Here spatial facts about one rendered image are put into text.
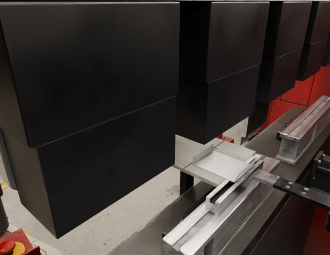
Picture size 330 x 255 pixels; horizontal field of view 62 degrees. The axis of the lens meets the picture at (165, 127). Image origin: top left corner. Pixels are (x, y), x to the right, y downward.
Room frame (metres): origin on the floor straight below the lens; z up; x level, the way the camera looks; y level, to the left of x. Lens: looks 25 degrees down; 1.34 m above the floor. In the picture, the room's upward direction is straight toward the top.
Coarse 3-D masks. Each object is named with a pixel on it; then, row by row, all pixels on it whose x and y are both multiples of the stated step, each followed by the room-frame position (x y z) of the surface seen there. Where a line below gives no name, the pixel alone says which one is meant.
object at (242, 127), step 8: (256, 104) 0.49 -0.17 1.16; (264, 104) 0.52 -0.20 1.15; (256, 112) 0.50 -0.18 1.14; (264, 112) 0.53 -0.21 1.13; (248, 120) 0.47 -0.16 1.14; (256, 120) 0.50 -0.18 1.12; (264, 120) 0.54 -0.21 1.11; (240, 128) 0.48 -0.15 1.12; (248, 128) 0.48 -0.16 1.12; (256, 128) 0.51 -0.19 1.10; (240, 136) 0.48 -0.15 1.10; (248, 136) 0.50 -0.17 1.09; (240, 144) 0.48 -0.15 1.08
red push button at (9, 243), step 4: (8, 240) 0.49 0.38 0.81; (12, 240) 0.49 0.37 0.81; (0, 244) 0.48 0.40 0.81; (4, 244) 0.48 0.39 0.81; (8, 244) 0.48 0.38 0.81; (12, 244) 0.48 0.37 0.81; (0, 248) 0.47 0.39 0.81; (4, 248) 0.47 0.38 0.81; (8, 248) 0.47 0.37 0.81; (12, 248) 0.47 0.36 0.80; (0, 252) 0.46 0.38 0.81; (4, 252) 0.46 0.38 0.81; (8, 252) 0.46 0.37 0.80; (12, 252) 0.48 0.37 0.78
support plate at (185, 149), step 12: (180, 144) 0.63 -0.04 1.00; (192, 144) 0.63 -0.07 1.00; (216, 144) 0.63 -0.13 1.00; (228, 144) 0.63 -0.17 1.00; (180, 156) 0.57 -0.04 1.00; (192, 156) 0.57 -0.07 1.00; (240, 156) 0.57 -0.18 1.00; (180, 168) 0.52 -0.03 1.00; (192, 168) 0.52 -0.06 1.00; (204, 180) 0.48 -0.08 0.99; (216, 180) 0.47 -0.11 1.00
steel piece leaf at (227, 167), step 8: (200, 152) 0.55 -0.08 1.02; (208, 152) 0.58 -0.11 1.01; (216, 152) 0.59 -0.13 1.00; (200, 160) 0.55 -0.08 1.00; (208, 160) 0.55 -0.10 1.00; (216, 160) 0.55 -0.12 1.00; (224, 160) 0.55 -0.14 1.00; (232, 160) 0.55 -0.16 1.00; (208, 168) 0.51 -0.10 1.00; (216, 168) 0.51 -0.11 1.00; (224, 168) 0.51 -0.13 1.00; (232, 168) 0.51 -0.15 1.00; (240, 168) 0.51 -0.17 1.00; (224, 176) 0.48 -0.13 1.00; (232, 176) 0.48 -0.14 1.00
